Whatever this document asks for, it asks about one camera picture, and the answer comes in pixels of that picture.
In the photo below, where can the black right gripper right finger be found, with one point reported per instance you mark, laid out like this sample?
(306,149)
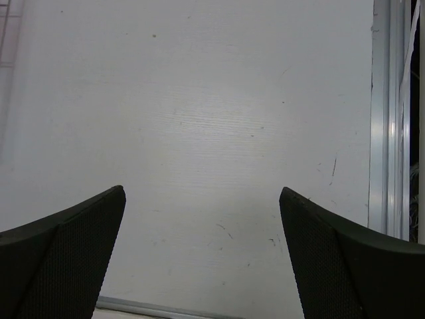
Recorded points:
(345,270)

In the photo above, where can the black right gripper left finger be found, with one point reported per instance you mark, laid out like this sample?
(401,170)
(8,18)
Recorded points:
(54,267)

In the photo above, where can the aluminium table frame rail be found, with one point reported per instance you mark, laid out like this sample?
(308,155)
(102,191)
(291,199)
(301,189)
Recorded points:
(389,167)

